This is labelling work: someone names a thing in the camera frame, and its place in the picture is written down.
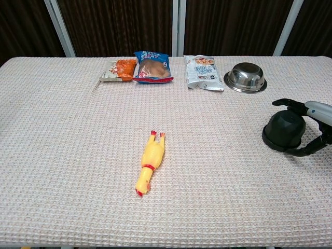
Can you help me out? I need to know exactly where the black plastic cup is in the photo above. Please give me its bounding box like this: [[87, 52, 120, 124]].
[[261, 109, 307, 153]]

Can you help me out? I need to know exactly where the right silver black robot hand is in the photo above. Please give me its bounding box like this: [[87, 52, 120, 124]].
[[272, 98, 332, 158]]

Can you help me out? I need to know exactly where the grey aluminium partition post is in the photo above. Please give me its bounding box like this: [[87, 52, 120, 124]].
[[273, 0, 305, 57], [172, 0, 186, 58], [43, 0, 76, 58]]

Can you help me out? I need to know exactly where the yellow rubber chicken toy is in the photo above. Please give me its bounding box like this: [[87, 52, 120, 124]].
[[135, 130, 166, 198]]

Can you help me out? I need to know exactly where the stainless steel bowl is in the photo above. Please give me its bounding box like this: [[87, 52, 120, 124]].
[[224, 62, 268, 94]]

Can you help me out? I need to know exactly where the beige waffle tablecloth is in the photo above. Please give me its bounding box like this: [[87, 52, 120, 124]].
[[0, 56, 332, 247]]

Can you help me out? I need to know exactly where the orange white snack bag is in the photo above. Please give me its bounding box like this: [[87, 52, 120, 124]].
[[100, 59, 137, 82]]

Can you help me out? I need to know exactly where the dark brown ribbed partition panel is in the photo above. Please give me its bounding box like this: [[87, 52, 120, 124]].
[[282, 0, 332, 58], [56, 0, 173, 58], [0, 0, 66, 67], [184, 0, 294, 57]]

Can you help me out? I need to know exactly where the blue snack bag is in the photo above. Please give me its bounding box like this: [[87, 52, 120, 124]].
[[132, 50, 174, 84]]

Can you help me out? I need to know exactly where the silver white snack bag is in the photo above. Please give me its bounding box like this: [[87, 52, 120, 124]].
[[183, 54, 225, 92]]

